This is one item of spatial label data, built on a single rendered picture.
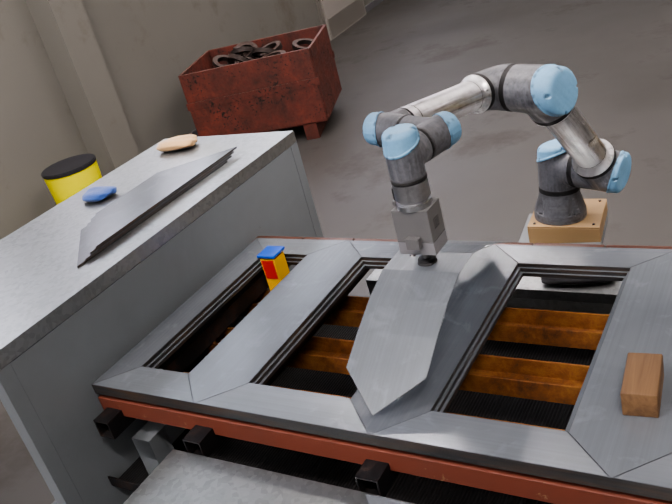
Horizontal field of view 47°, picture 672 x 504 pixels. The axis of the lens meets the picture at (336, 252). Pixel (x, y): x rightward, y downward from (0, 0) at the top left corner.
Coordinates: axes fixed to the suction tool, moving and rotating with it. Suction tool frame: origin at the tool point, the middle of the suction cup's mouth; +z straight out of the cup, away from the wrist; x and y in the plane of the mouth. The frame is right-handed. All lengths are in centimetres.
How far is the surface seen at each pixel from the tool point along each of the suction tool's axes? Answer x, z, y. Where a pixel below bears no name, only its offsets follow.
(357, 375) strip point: -27.5, 9.3, -5.5
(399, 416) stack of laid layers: -30.5, 15.5, 4.0
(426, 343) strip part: -20.0, 5.2, 7.3
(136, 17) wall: 326, -11, -399
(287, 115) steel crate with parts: 328, 79, -282
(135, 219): 5, -7, -92
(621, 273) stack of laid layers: 28.3, 17.0, 32.8
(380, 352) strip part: -22.7, 6.7, -2.0
